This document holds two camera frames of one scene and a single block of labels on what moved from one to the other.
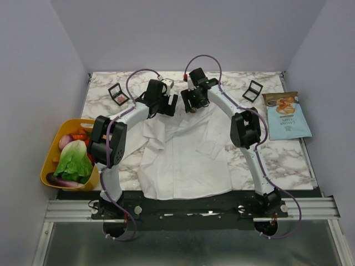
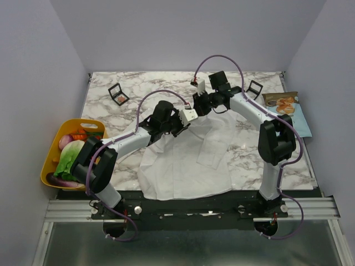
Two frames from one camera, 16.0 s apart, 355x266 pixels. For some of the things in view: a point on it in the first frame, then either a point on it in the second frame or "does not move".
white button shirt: x=183 y=154 does not move
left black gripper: x=168 y=110 -> x=181 y=128
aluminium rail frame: x=312 y=209 does not move
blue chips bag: x=286 y=119 does not move
